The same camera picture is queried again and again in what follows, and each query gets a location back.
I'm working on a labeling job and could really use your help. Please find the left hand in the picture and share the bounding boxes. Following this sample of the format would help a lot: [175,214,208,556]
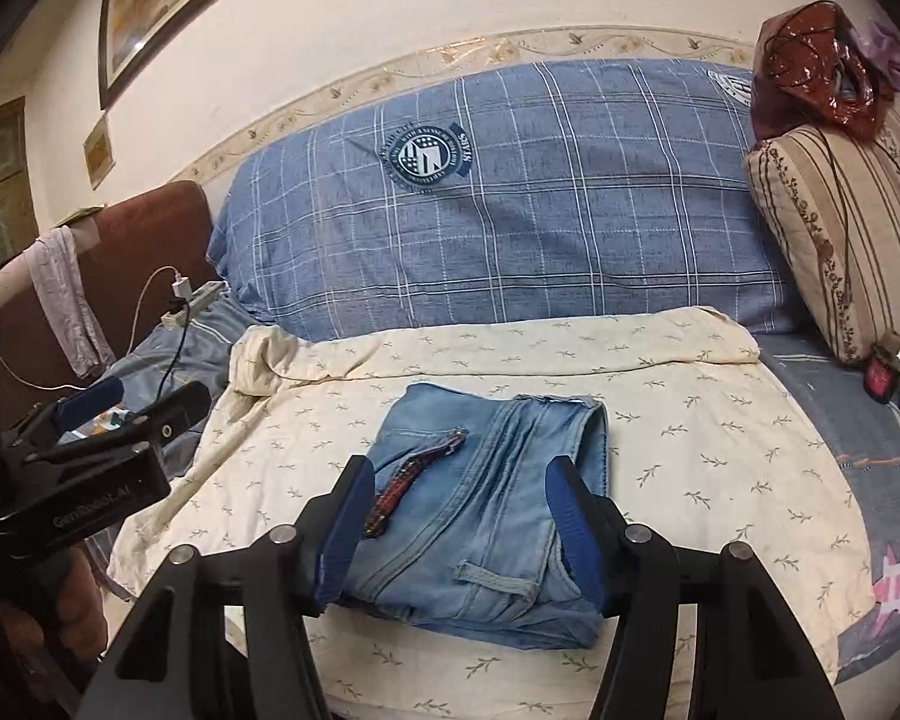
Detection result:
[0,548,109,665]

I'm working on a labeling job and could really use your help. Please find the small gold wall plaque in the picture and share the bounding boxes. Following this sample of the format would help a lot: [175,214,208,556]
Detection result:
[84,115,115,188]

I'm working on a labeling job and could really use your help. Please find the lavender cloth on headboard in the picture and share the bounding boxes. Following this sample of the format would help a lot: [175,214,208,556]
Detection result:
[22,226,115,379]

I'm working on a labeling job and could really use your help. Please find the white power strip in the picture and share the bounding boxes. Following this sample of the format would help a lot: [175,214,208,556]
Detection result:
[160,277,224,328]

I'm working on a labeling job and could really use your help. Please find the white charger with cable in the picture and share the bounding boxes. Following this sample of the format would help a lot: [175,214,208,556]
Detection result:
[0,265,193,394]

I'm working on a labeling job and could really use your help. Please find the black cable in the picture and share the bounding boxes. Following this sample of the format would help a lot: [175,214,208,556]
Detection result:
[129,297,193,430]

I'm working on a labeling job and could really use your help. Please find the blue denim pants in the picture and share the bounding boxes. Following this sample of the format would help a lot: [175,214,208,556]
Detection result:
[341,382,610,650]

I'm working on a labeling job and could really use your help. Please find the beige striped pillow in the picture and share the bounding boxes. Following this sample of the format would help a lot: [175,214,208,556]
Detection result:
[745,95,900,364]

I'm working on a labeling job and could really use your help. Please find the red black small device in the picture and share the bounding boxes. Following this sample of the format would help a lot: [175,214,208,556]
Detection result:
[863,344,900,405]

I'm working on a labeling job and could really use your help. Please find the blue plaid pillow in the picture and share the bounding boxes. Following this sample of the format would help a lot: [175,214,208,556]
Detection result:
[208,59,805,340]

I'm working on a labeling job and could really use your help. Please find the dark red shiny bag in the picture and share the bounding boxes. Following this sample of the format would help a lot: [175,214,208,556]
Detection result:
[751,0,894,142]

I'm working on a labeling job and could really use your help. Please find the brown headboard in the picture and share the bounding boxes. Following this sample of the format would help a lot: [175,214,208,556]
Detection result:
[0,181,217,429]

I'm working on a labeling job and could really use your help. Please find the blue grey patterned blanket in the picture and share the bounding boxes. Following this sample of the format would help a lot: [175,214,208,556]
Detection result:
[758,333,900,681]

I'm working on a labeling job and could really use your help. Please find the cream leaf-print bedsheet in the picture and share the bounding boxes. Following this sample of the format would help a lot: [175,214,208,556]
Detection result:
[108,304,880,720]

